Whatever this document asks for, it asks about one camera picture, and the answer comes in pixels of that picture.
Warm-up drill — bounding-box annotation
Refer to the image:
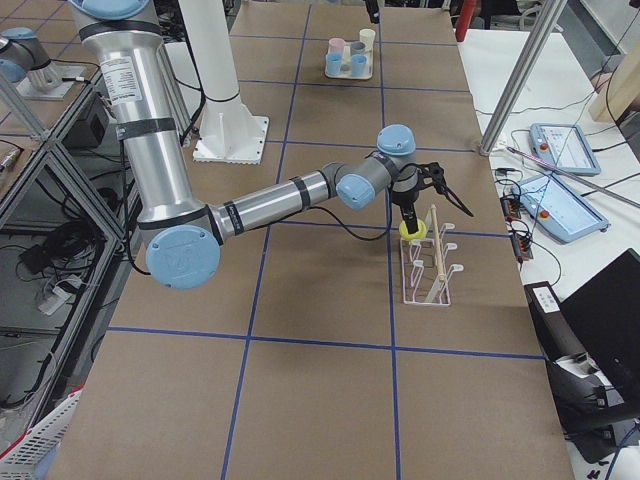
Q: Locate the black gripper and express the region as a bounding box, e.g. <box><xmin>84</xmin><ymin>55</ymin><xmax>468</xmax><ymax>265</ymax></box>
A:
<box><xmin>365</xmin><ymin>0</ymin><xmax>380</xmax><ymax>24</ymax></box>
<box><xmin>391</xmin><ymin>172</ymin><xmax>420</xmax><ymax>236</ymax></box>

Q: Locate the yellow plastic cup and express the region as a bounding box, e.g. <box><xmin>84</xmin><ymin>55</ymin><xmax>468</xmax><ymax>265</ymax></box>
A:
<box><xmin>398</xmin><ymin>218</ymin><xmax>428</xmax><ymax>244</ymax></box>

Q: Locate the pink plastic cup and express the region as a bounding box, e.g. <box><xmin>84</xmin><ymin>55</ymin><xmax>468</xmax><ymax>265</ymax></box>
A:
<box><xmin>328</xmin><ymin>37</ymin><xmax>345</xmax><ymax>55</ymax></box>

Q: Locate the blue plastic cup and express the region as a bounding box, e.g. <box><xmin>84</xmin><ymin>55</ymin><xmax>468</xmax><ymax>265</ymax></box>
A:
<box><xmin>350</xmin><ymin>54</ymin><xmax>367</xmax><ymax>78</ymax></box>
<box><xmin>325</xmin><ymin>52</ymin><xmax>342</xmax><ymax>77</ymax></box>

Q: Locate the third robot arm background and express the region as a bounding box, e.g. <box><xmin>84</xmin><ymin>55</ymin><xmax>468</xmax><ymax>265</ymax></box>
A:
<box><xmin>1</xmin><ymin>27</ymin><xmax>71</xmax><ymax>100</ymax></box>

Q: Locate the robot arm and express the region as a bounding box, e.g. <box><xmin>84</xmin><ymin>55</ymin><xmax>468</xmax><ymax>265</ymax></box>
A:
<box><xmin>72</xmin><ymin>1</ymin><xmax>425</xmax><ymax>290</ymax></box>

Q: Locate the cream plastic cup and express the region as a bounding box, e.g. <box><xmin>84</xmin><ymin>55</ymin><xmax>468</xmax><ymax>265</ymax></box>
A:
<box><xmin>359</xmin><ymin>28</ymin><xmax>376</xmax><ymax>49</ymax></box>

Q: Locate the grey plastic cup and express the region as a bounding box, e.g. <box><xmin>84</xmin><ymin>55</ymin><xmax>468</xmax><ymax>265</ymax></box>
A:
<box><xmin>349</xmin><ymin>41</ymin><xmax>366</xmax><ymax>56</ymax></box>

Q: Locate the blue plastic cup front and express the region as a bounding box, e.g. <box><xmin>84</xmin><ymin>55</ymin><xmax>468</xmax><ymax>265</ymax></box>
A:
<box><xmin>325</xmin><ymin>52</ymin><xmax>342</xmax><ymax>77</ymax></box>

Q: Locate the cream plastic tray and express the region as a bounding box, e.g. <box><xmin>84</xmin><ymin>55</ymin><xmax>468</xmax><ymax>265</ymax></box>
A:
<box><xmin>324</xmin><ymin>44</ymin><xmax>374</xmax><ymax>80</ymax></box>

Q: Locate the red cylinder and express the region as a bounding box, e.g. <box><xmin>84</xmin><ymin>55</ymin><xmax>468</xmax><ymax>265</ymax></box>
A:
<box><xmin>455</xmin><ymin>0</ymin><xmax>477</xmax><ymax>42</ymax></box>

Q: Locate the blue teach pendant near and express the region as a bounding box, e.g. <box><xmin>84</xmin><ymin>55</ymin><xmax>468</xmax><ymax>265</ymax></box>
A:
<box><xmin>511</xmin><ymin>173</ymin><xmax>610</xmax><ymax>243</ymax></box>

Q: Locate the blue teach pendant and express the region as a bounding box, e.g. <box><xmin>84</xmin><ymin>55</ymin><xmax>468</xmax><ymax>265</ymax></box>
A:
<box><xmin>511</xmin><ymin>173</ymin><xmax>610</xmax><ymax>243</ymax></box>
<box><xmin>530</xmin><ymin>123</ymin><xmax>601</xmax><ymax>176</ymax></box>

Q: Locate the blue teach pendant far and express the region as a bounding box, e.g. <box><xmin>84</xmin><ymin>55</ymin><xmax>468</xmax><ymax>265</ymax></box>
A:
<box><xmin>530</xmin><ymin>123</ymin><xmax>601</xmax><ymax>176</ymax></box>

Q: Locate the green tipped grabber stick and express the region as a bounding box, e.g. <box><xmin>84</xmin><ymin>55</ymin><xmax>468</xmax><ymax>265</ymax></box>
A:
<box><xmin>505</xmin><ymin>145</ymin><xmax>640</xmax><ymax>208</ymax></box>

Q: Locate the white perforated basket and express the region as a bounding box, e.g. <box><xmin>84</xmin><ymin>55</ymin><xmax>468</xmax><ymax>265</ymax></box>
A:
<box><xmin>1</xmin><ymin>386</ymin><xmax>84</xmax><ymax>480</ymax></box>

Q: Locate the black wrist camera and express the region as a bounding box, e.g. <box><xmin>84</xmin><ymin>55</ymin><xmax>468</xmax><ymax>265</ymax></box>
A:
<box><xmin>417</xmin><ymin>162</ymin><xmax>447</xmax><ymax>195</ymax></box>

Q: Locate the white wire cup rack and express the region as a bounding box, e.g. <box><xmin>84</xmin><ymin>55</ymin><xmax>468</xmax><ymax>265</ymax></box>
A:
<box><xmin>399</xmin><ymin>204</ymin><xmax>464</xmax><ymax>307</ymax></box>

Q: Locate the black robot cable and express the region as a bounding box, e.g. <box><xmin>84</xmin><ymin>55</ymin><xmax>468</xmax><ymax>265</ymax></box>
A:
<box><xmin>319</xmin><ymin>204</ymin><xmax>401</xmax><ymax>242</ymax></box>

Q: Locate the aluminium frame post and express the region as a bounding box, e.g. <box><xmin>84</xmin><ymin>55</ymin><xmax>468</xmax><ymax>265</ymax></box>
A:
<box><xmin>479</xmin><ymin>0</ymin><xmax>567</xmax><ymax>156</ymax></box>

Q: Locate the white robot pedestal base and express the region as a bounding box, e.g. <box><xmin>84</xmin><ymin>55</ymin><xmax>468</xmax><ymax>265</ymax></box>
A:
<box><xmin>179</xmin><ymin>0</ymin><xmax>269</xmax><ymax>164</ymax></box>

